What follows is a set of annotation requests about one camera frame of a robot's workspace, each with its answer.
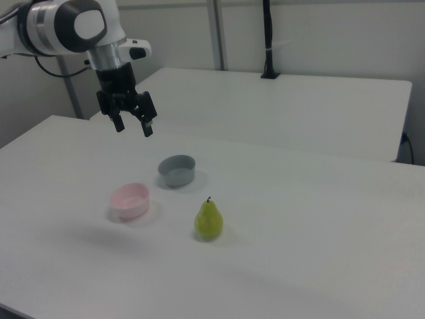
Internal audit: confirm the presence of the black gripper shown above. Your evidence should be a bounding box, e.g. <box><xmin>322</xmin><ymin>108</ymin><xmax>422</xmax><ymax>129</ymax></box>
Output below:
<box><xmin>96</xmin><ymin>62</ymin><xmax>157</xmax><ymax>138</ymax></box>

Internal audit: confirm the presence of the green pear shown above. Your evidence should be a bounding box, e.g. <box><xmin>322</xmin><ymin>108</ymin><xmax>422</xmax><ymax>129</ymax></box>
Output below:
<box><xmin>194</xmin><ymin>196</ymin><xmax>224</xmax><ymax>239</ymax></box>

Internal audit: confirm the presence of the grey bowl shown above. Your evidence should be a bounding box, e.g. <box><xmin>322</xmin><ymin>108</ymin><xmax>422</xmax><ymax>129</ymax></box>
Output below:
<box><xmin>157</xmin><ymin>154</ymin><xmax>197</xmax><ymax>188</ymax></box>

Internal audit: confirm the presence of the pink bowl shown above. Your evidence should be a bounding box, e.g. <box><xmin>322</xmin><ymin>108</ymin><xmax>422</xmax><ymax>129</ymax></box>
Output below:
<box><xmin>109</xmin><ymin>182</ymin><xmax>151</xmax><ymax>220</ymax></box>

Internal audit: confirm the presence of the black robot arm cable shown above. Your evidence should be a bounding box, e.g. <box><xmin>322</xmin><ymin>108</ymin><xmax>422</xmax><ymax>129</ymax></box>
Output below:
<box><xmin>33</xmin><ymin>54</ymin><xmax>92</xmax><ymax>78</ymax></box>

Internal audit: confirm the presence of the grey partition frame post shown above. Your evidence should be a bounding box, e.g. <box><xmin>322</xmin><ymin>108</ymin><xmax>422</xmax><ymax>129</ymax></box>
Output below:
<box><xmin>207</xmin><ymin>0</ymin><xmax>230</xmax><ymax>71</ymax></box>

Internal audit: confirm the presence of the black camera pole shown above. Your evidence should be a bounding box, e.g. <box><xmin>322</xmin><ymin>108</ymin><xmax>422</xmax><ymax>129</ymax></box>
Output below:
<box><xmin>260</xmin><ymin>0</ymin><xmax>282</xmax><ymax>80</ymax></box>

